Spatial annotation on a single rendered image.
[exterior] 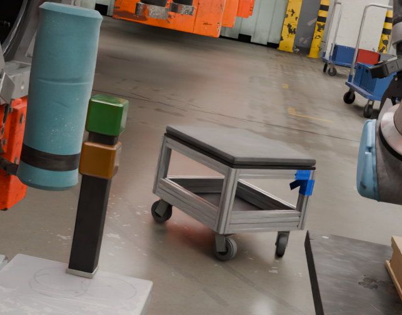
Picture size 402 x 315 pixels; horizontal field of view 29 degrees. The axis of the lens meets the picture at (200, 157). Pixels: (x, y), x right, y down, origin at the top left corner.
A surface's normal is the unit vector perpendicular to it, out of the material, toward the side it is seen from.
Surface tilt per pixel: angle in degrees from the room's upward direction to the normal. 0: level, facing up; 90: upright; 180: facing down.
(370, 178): 108
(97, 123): 90
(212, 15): 90
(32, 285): 0
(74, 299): 0
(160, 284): 0
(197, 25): 90
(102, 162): 90
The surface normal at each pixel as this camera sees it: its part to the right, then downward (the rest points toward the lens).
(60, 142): 0.44, 0.26
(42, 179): 0.04, 0.10
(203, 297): 0.18, -0.96
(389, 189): -0.15, 0.70
